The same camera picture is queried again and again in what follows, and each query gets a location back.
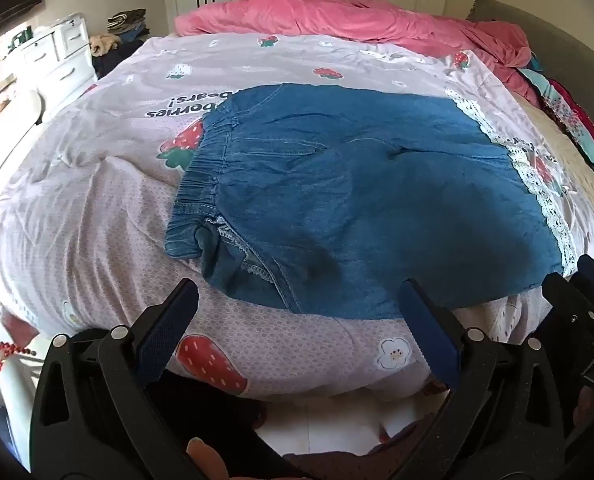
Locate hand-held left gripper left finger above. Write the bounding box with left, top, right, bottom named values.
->
left=29, top=277, right=200, bottom=480

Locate grey headboard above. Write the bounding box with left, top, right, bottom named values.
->
left=467, top=0, right=594, bottom=163

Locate strawberry print blanket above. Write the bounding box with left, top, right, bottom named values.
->
left=0, top=32, right=594, bottom=403

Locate red bead string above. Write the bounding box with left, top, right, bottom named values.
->
left=0, top=341, right=34, bottom=392

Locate person's left hand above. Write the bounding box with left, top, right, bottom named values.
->
left=187, top=437, right=230, bottom=480

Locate beige crumpled cloth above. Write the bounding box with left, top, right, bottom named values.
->
left=89, top=34, right=124, bottom=57

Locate colourful patterned pillow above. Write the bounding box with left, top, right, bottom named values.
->
left=519, top=55, right=594, bottom=172

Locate blue denim pants lace hem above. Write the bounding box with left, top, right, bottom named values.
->
left=164, top=82, right=578, bottom=321

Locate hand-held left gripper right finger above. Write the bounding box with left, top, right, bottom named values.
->
left=392, top=278, right=568, bottom=480

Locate white dresser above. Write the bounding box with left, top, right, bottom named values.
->
left=4, top=12, right=98, bottom=111

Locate pink duvet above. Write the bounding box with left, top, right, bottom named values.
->
left=174, top=0, right=542, bottom=106

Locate pile of folded clothes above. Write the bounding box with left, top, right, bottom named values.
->
left=107, top=8, right=150, bottom=42

